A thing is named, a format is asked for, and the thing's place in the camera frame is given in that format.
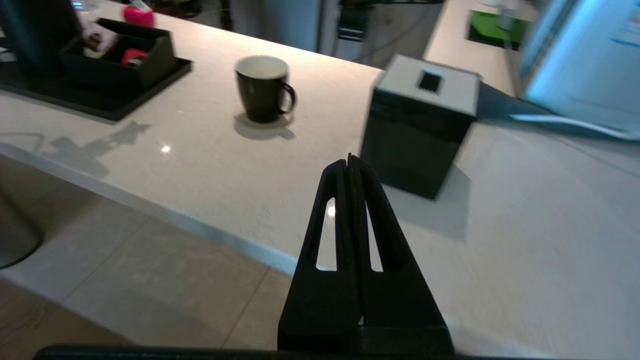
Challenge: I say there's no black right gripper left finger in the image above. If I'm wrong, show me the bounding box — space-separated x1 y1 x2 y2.
277 158 359 354

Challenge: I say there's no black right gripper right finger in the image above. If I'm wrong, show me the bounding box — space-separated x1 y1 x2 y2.
350 154 457 357

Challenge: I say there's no black electric kettle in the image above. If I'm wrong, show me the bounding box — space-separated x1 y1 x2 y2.
0 0 85 77

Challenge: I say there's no white tea bag packet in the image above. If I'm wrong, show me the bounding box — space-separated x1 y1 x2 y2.
82 22 117 55

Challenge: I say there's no black tissue box white lid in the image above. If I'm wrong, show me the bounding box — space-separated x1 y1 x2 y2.
360 53 482 201

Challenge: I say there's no black mug white inside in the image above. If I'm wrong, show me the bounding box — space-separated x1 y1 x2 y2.
234 55 297 124

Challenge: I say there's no black shelf stand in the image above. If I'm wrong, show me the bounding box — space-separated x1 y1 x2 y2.
337 0 378 45

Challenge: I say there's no green mat on black tray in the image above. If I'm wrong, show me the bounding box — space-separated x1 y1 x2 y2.
469 10 527 49

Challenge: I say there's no black serving tray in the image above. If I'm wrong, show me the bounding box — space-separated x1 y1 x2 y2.
0 55 194 123

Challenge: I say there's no silver microwave oven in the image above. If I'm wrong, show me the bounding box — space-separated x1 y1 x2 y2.
517 0 640 132

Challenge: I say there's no black compartment box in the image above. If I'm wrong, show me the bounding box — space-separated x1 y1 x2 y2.
60 18 179 97

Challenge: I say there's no red coffee sachet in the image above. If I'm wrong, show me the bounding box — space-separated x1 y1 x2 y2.
121 48 150 67

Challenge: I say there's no red tomato shaped object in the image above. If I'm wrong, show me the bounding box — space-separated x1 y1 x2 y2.
123 5 156 28

